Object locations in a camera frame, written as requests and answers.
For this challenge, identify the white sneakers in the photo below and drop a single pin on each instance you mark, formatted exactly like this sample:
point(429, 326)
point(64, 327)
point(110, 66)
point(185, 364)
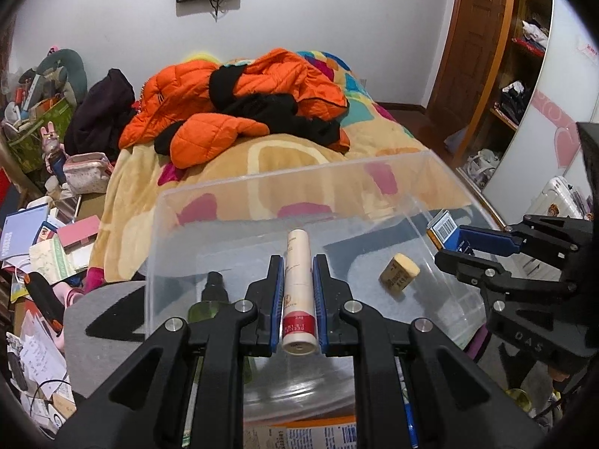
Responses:
point(482, 166)

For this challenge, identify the blue book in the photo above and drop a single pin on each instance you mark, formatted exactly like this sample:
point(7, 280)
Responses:
point(21, 229)

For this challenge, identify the colourful patterned blanket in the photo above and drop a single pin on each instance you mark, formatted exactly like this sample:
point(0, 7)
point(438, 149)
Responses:
point(140, 187)

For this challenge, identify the rabbit figurine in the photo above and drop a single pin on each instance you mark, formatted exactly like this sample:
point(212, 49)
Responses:
point(51, 142)

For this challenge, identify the wooden shelf unit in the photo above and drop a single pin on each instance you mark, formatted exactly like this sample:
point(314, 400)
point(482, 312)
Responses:
point(514, 79)

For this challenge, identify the white tube with red label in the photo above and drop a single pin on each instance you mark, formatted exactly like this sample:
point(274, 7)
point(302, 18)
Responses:
point(299, 290)

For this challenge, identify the yellow cork block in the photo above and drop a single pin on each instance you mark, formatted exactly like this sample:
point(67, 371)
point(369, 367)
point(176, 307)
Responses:
point(398, 273)

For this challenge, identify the dark purple garment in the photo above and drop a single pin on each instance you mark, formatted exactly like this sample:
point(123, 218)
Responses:
point(100, 112)

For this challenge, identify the pink notebook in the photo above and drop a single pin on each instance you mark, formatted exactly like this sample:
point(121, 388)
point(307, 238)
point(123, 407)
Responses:
point(77, 233)

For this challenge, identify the green cardboard box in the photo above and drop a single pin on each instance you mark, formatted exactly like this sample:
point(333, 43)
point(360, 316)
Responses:
point(51, 117)

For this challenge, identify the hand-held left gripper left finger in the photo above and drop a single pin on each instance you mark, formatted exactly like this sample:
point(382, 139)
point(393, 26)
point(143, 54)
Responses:
point(277, 304)

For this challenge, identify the brown wooden door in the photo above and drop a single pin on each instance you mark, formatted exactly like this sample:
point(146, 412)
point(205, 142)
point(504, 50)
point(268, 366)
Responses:
point(472, 32)

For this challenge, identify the black and orange tool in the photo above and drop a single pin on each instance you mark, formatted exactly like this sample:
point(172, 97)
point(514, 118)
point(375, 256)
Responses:
point(44, 299)

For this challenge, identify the white sliding wardrobe door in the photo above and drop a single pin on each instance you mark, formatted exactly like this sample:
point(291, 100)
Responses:
point(561, 56)

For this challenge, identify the blue box with barcode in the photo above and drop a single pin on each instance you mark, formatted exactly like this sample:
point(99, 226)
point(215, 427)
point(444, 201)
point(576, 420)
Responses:
point(444, 227)

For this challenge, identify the orange puffer jacket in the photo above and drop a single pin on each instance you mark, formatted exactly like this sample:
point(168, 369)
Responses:
point(187, 89)

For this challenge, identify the grey felt mat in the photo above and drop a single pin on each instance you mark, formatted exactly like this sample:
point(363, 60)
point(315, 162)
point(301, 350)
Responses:
point(107, 304)

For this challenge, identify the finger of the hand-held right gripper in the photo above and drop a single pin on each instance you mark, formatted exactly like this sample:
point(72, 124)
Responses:
point(491, 239)
point(472, 269)

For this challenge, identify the clear plastic storage bin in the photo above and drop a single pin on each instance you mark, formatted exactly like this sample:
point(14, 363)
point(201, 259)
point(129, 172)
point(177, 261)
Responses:
point(355, 196)

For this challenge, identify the pink floral pouch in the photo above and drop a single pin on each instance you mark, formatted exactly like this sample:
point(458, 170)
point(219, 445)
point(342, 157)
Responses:
point(86, 173)

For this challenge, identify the green spray bottle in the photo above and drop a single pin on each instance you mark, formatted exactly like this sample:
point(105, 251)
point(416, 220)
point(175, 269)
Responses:
point(206, 312)

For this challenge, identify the printed paper package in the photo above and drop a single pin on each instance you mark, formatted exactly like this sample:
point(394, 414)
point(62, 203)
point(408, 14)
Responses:
point(304, 435)

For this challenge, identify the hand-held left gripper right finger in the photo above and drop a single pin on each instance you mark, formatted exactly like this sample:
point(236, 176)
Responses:
point(319, 304)

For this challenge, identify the black garment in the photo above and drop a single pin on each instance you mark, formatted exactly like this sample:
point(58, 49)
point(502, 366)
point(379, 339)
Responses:
point(276, 112)

